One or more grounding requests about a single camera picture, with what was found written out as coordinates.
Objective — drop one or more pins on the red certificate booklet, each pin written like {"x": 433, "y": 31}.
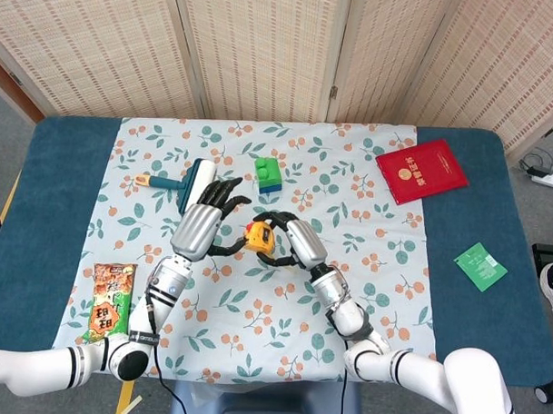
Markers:
{"x": 421, "y": 171}

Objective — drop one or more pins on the teal lint roller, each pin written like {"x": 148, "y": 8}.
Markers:
{"x": 164, "y": 182}

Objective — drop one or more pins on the bamboo folding screen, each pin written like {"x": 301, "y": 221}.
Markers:
{"x": 264, "y": 52}

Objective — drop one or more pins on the paper strip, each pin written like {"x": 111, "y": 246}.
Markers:
{"x": 131, "y": 405}

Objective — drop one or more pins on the floral tablecloth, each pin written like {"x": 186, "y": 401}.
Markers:
{"x": 254, "y": 315}

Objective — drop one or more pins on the blue table cover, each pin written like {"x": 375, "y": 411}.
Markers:
{"x": 54, "y": 199}

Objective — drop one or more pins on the orange green snack bag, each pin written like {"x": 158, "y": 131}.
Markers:
{"x": 110, "y": 296}

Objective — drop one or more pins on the black caster wheel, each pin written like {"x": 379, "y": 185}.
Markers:
{"x": 544, "y": 394}

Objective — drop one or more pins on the yellow tape measure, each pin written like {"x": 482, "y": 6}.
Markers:
{"x": 259, "y": 238}

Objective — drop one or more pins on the white power strip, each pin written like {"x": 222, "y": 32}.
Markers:
{"x": 552, "y": 180}

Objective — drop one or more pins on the green blue building block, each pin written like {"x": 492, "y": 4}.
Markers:
{"x": 268, "y": 172}

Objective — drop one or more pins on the green foil packet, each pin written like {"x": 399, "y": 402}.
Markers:
{"x": 481, "y": 266}

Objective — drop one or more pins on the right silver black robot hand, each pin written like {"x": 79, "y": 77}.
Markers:
{"x": 307, "y": 244}

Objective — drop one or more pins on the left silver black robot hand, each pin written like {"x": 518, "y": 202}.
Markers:
{"x": 196, "y": 231}

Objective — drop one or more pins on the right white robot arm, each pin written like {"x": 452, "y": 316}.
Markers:
{"x": 346, "y": 305}

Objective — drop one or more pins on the black box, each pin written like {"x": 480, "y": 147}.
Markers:
{"x": 547, "y": 251}

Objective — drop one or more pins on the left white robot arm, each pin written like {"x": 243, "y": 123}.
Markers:
{"x": 162, "y": 285}

